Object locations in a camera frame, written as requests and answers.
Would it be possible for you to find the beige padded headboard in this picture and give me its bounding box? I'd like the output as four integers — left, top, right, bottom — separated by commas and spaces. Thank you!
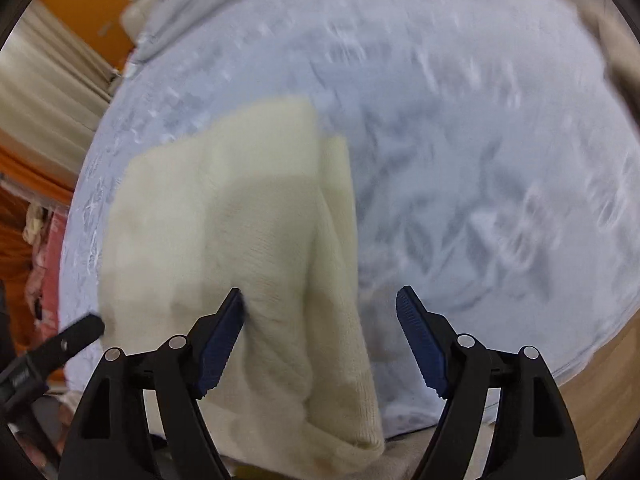
119, 0, 153, 41

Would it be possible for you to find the bed with butterfly sheet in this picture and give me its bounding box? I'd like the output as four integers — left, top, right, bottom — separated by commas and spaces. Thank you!
59, 0, 640, 435

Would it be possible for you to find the beige crumpled cloth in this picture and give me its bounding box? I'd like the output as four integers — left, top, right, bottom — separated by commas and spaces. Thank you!
22, 204, 49, 245

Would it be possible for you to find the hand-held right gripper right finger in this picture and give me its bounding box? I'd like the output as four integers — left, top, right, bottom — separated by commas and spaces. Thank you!
395, 285, 584, 480

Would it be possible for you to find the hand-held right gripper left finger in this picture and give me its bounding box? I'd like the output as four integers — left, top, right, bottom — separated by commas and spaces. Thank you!
59, 287, 247, 480

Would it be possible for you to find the pink blanket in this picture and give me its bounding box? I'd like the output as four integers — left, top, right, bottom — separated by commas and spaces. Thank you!
27, 210, 72, 383

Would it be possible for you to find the cream knit cardigan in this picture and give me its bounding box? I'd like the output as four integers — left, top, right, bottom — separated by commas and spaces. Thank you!
97, 96, 387, 480

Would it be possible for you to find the white curtain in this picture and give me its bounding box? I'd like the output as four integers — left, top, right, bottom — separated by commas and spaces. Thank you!
0, 10, 115, 163

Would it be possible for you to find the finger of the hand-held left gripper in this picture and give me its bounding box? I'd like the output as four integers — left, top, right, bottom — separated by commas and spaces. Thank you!
30, 313, 106, 363

